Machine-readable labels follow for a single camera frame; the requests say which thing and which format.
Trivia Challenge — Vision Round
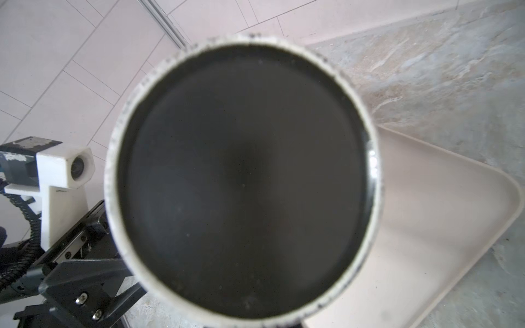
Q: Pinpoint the black mug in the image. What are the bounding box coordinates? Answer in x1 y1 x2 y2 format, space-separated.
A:
104 34 384 327

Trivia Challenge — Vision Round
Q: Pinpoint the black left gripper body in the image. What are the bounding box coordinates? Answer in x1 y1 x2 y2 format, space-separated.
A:
1 201 131 327

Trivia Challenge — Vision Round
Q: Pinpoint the beige plastic tray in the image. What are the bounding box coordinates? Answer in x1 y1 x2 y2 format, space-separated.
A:
305 128 524 327

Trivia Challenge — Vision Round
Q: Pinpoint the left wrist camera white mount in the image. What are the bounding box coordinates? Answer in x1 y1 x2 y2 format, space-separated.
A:
1 137 96 250

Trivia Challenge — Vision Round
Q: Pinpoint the left metal corner profile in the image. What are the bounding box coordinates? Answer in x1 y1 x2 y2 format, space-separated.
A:
138 0 188 49

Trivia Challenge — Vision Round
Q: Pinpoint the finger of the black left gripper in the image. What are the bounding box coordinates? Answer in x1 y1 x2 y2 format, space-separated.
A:
96 283 146 327

